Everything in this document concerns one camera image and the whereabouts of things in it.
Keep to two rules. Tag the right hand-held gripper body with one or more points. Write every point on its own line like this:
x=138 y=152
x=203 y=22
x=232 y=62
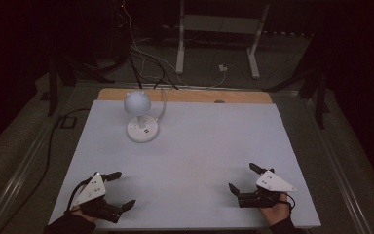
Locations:
x=271 y=183

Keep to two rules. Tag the white table mat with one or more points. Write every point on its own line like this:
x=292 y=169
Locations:
x=191 y=156

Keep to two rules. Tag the white metal stand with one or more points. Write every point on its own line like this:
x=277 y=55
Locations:
x=180 y=48

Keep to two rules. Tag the white plug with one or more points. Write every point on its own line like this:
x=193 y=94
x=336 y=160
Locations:
x=222 y=68

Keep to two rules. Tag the white round table lamp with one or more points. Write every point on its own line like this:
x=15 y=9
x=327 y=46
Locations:
x=137 y=103

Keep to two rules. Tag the black square frame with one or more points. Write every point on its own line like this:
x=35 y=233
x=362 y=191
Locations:
x=61 y=122

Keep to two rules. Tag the person's right hand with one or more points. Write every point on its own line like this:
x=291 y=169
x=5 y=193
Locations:
x=277 y=213

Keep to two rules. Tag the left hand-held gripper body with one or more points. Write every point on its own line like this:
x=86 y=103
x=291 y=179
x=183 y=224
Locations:
x=92 y=190

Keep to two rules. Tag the person's left hand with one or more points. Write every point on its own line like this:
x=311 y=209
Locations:
x=79 y=212

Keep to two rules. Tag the metal floor rail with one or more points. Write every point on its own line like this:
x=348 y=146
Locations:
x=337 y=175
x=19 y=182

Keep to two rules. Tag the black stand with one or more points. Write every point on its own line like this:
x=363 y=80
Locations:
x=52 y=94
x=320 y=104

